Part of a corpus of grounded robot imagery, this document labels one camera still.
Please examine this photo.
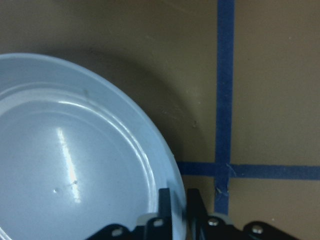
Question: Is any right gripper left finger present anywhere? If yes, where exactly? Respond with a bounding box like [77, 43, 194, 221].
[88, 188, 173, 240]

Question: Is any blue plate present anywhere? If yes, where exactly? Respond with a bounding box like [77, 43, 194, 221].
[0, 53, 187, 240]

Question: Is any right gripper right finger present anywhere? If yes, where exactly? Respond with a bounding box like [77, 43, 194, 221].
[186, 188, 297, 240]

